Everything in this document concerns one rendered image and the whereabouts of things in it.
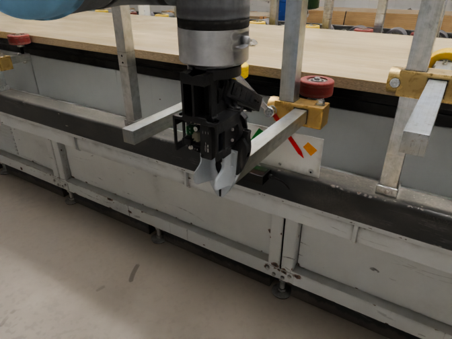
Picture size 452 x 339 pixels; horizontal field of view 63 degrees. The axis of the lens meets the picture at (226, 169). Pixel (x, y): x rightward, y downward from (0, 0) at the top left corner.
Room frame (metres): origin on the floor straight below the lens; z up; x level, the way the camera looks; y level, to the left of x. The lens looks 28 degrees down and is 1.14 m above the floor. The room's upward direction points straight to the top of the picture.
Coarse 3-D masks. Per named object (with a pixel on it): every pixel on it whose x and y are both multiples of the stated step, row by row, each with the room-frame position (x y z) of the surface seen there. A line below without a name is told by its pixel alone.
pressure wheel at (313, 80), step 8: (304, 80) 0.86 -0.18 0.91; (312, 80) 0.87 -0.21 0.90; (320, 80) 0.86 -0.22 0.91; (328, 80) 0.86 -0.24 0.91; (304, 88) 0.85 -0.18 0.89; (312, 88) 0.83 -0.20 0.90; (320, 88) 0.83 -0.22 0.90; (328, 88) 0.83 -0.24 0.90; (312, 96) 0.83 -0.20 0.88; (320, 96) 0.83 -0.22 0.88; (328, 96) 0.84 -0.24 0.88
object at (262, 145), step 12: (288, 120) 0.72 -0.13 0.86; (300, 120) 0.75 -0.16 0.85; (264, 132) 0.66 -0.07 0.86; (276, 132) 0.66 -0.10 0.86; (288, 132) 0.69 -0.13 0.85; (252, 144) 0.60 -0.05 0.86; (264, 144) 0.60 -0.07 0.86; (276, 144) 0.65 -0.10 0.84; (252, 156) 0.56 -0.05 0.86; (264, 156) 0.60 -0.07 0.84; (252, 168) 0.56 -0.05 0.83
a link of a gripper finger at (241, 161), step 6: (246, 132) 0.48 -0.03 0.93; (240, 138) 0.49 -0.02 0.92; (246, 138) 0.48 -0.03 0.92; (240, 144) 0.48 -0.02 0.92; (246, 144) 0.48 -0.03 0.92; (240, 150) 0.48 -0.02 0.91; (246, 150) 0.48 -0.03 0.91; (240, 156) 0.48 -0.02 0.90; (246, 156) 0.48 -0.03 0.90; (240, 162) 0.49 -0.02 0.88; (246, 162) 0.49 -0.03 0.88; (240, 168) 0.49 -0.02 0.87
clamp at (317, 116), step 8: (272, 96) 0.85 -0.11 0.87; (272, 104) 0.83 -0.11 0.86; (280, 104) 0.82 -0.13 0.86; (288, 104) 0.81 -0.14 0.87; (296, 104) 0.80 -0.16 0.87; (304, 104) 0.79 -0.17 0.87; (312, 104) 0.79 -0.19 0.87; (328, 104) 0.80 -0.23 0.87; (280, 112) 0.81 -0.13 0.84; (288, 112) 0.81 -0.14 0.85; (312, 112) 0.78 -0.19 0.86; (320, 112) 0.77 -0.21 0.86; (328, 112) 0.80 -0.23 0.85; (312, 120) 0.77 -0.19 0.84; (320, 120) 0.77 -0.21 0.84; (320, 128) 0.76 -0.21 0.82
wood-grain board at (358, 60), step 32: (0, 32) 1.69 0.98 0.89; (32, 32) 1.65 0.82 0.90; (64, 32) 1.65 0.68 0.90; (96, 32) 1.65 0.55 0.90; (160, 32) 1.65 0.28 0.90; (256, 32) 1.65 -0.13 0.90; (320, 32) 1.65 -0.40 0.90; (352, 32) 1.65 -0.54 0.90; (256, 64) 1.06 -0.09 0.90; (320, 64) 1.06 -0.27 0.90; (352, 64) 1.06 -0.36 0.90; (384, 64) 1.06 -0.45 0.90
